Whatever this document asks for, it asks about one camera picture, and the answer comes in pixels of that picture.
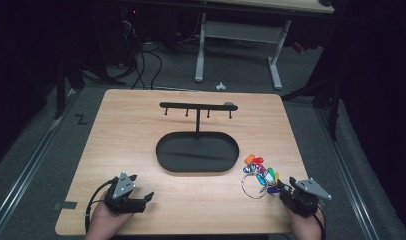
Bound red object under desk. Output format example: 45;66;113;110
291;41;306;55

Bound black hook rack with tray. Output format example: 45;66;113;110
155;101;241;174

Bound dark computer tower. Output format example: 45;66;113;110
118;5;143;69

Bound metal floor rail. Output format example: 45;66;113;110
0;94;77;233
314;109;381;240

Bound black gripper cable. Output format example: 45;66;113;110
84;177;120;235
311;203;327;240

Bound person's right hand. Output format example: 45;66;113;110
286;205;326;240

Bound black cables on floor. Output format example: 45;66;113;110
120;19;164;91

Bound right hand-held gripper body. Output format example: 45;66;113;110
278;177;333;219

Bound grey tape strip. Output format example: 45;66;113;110
53;200;78;211

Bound person's left hand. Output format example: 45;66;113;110
87;194;135;240

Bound black metal stand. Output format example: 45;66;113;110
53;59;87;120
280;74;343;142

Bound key ring with coloured tags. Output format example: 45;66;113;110
241;153;281;200

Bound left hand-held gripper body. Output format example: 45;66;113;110
103;171;148;215

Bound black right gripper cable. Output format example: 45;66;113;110
311;203;327;240

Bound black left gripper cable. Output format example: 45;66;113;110
84;177;120;235

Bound white metal frame desk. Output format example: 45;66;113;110
193;0;336;92

